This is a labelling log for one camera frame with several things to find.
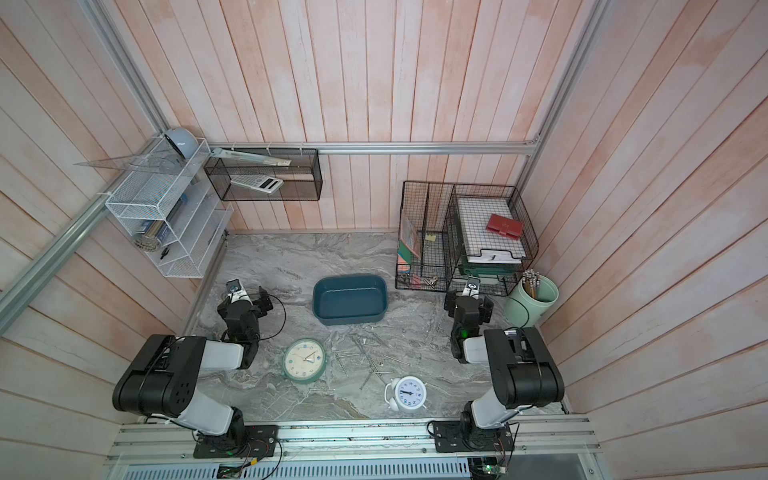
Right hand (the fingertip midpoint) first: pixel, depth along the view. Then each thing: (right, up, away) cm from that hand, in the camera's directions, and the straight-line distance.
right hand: (470, 290), depth 94 cm
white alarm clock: (-22, -26, -16) cm, 37 cm away
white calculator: (-70, +36, +4) cm, 79 cm away
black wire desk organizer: (0, +21, +29) cm, 36 cm away
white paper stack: (+2, +14, -6) cm, 16 cm away
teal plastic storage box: (-40, -4, +9) cm, 41 cm away
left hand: (-71, -1, -1) cm, 71 cm away
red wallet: (+10, +20, -3) cm, 23 cm away
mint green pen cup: (+14, -1, -11) cm, 17 cm away
